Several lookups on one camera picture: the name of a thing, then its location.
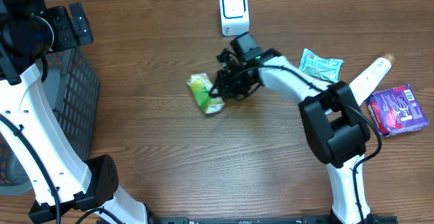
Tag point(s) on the white tube with gold cap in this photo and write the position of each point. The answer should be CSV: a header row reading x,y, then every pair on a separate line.
x,y
367,81

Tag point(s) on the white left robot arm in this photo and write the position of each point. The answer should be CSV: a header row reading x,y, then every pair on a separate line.
x,y
61,180

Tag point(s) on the teal wet wipes pack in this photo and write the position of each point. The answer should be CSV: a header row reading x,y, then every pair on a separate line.
x,y
327,69

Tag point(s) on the purple pad package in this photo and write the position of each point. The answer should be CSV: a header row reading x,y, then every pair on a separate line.
x,y
396,111

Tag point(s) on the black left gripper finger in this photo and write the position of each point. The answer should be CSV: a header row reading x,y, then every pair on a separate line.
x,y
84,33
77,13

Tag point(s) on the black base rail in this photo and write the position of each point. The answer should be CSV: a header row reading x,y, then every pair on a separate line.
x,y
307,219

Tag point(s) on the yellow green Pokka drink pouch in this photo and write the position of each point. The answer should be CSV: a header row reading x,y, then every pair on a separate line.
x,y
200,86

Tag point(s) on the grey plastic shopping basket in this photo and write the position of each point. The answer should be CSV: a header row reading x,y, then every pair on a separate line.
x,y
72,89

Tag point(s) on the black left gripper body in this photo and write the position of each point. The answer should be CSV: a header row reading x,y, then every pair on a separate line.
x,y
75,22

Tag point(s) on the white barcode scanner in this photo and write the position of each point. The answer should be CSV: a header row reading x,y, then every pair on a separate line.
x,y
234,17

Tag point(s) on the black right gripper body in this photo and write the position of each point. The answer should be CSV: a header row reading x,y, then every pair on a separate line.
x,y
238,87

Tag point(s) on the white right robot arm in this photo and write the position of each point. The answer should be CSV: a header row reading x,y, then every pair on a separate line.
x,y
336,130

